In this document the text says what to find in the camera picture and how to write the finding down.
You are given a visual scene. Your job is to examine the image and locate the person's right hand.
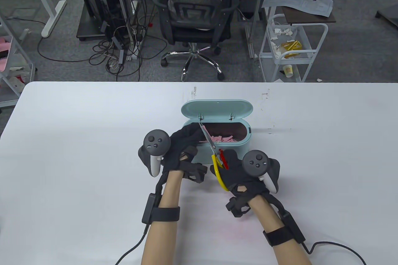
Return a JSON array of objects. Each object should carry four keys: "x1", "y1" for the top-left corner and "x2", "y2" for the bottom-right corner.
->
[{"x1": 210, "y1": 149, "x2": 271, "y2": 208}]

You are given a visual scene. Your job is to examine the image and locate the person's left hand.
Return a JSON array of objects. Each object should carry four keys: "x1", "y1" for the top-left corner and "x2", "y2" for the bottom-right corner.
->
[{"x1": 162, "y1": 125, "x2": 206, "y2": 173}]

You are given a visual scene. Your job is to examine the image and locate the light blue lidded bin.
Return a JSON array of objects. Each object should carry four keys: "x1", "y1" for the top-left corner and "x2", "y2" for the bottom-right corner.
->
[{"x1": 181, "y1": 100, "x2": 253, "y2": 164}]

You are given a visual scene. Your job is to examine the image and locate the yellow red handled scissors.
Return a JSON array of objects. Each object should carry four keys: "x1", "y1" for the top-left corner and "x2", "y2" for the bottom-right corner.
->
[{"x1": 198, "y1": 121, "x2": 230, "y2": 191}]

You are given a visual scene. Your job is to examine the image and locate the pile of pink paper pieces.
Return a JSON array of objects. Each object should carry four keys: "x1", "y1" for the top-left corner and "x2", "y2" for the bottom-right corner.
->
[{"x1": 199, "y1": 135, "x2": 236, "y2": 144}]

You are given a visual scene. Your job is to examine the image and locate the person's right forearm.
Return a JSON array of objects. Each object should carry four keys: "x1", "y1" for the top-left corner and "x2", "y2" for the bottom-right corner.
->
[{"x1": 248, "y1": 195, "x2": 312, "y2": 265}]

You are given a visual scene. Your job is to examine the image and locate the person's left forearm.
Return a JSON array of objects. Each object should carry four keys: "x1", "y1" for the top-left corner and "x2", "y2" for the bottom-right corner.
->
[{"x1": 141, "y1": 169, "x2": 183, "y2": 265}]

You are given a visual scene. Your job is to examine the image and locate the grey right hand controller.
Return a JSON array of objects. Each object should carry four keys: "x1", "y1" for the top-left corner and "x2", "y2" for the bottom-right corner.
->
[{"x1": 242, "y1": 151, "x2": 280, "y2": 194}]

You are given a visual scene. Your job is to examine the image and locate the grey hand controller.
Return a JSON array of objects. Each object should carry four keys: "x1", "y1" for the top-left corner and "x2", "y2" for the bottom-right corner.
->
[
  {"x1": 138, "y1": 130, "x2": 171, "y2": 178},
  {"x1": 242, "y1": 151, "x2": 280, "y2": 194}
]

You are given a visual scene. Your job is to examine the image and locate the grey left hand controller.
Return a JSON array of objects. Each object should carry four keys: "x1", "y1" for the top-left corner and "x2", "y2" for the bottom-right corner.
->
[{"x1": 138, "y1": 130, "x2": 171, "y2": 178}]

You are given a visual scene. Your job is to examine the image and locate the black left wrist sensor box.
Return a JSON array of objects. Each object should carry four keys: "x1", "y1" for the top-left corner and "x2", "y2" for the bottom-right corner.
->
[{"x1": 142, "y1": 193, "x2": 181, "y2": 224}]

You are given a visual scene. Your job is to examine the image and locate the black wrist sensor box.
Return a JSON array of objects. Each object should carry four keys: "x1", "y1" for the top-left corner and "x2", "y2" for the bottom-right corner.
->
[
  {"x1": 142, "y1": 193, "x2": 181, "y2": 224},
  {"x1": 263, "y1": 211, "x2": 306, "y2": 247}
]

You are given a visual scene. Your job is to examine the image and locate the black right wrist sensor box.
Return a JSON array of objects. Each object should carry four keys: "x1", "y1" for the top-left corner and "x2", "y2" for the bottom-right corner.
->
[{"x1": 263, "y1": 211, "x2": 306, "y2": 247}]

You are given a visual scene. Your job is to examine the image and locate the black mesh office chair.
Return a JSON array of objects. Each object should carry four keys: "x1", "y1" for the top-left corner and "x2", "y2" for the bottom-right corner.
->
[{"x1": 152, "y1": 0, "x2": 241, "y2": 81}]

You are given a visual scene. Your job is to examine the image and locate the white rolling cart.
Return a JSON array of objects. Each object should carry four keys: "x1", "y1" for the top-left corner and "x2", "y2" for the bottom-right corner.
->
[{"x1": 259, "y1": 14, "x2": 329, "y2": 83}]

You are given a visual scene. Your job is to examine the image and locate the yellow packet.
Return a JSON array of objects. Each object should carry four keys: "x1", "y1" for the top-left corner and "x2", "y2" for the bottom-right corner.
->
[{"x1": 281, "y1": 40, "x2": 303, "y2": 59}]

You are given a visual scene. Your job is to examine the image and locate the black wheeled platform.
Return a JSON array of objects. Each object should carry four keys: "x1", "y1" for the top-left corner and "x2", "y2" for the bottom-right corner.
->
[{"x1": 76, "y1": 13, "x2": 108, "y2": 41}]

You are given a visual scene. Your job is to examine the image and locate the pile of white paper scraps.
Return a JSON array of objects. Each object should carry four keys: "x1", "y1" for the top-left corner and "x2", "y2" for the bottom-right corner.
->
[{"x1": 268, "y1": 27, "x2": 297, "y2": 57}]

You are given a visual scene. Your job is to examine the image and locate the brown board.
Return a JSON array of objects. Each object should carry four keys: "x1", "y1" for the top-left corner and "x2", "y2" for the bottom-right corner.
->
[{"x1": 281, "y1": 6, "x2": 337, "y2": 25}]

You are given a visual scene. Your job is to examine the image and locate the white shelf rack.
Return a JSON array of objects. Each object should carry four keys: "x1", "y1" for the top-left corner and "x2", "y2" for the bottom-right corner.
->
[{"x1": 0, "y1": 13, "x2": 36, "y2": 108}]

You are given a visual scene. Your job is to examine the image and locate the pink tray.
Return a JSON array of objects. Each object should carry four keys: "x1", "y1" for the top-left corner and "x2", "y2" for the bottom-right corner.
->
[{"x1": 0, "y1": 36, "x2": 13, "y2": 73}]

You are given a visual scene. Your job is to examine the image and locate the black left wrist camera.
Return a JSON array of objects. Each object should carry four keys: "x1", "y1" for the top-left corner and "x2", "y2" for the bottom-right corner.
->
[{"x1": 180, "y1": 160, "x2": 208, "y2": 183}]

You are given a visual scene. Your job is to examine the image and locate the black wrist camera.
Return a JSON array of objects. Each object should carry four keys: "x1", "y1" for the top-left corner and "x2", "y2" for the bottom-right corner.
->
[
  {"x1": 180, "y1": 160, "x2": 208, "y2": 183},
  {"x1": 225, "y1": 196, "x2": 252, "y2": 218}
]

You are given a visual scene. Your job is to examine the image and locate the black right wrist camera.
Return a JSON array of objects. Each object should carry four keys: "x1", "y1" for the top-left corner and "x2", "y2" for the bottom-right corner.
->
[{"x1": 225, "y1": 196, "x2": 252, "y2": 218}]

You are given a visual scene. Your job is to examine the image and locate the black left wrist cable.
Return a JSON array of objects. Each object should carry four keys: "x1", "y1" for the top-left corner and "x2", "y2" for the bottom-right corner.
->
[{"x1": 115, "y1": 223, "x2": 150, "y2": 265}]

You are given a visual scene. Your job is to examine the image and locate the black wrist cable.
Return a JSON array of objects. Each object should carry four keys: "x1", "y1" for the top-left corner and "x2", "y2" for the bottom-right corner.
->
[
  {"x1": 303, "y1": 241, "x2": 367, "y2": 265},
  {"x1": 115, "y1": 223, "x2": 150, "y2": 265}
]

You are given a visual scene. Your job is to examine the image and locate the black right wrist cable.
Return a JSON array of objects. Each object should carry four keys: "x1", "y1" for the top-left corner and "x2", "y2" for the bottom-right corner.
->
[{"x1": 303, "y1": 241, "x2": 367, "y2": 265}]

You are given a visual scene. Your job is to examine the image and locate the tangle of black cables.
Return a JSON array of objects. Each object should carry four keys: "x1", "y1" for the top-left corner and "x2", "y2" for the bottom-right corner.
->
[{"x1": 37, "y1": 0, "x2": 168, "y2": 82}]

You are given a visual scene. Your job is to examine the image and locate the white metal post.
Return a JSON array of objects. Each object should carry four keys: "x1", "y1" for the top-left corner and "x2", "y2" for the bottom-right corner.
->
[{"x1": 110, "y1": 0, "x2": 138, "y2": 62}]

